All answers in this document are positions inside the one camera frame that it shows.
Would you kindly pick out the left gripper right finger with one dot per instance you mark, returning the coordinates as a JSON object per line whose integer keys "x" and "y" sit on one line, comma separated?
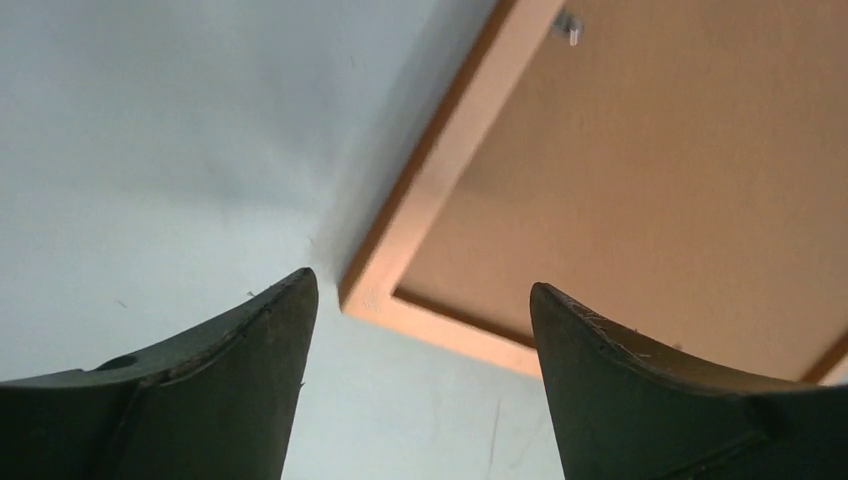
{"x": 625, "y": 406}

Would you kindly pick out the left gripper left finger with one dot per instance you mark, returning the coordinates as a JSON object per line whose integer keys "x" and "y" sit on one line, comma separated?
{"x": 216, "y": 401}

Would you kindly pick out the wooden picture frame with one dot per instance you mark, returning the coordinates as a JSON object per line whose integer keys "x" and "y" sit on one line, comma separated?
{"x": 437, "y": 179}

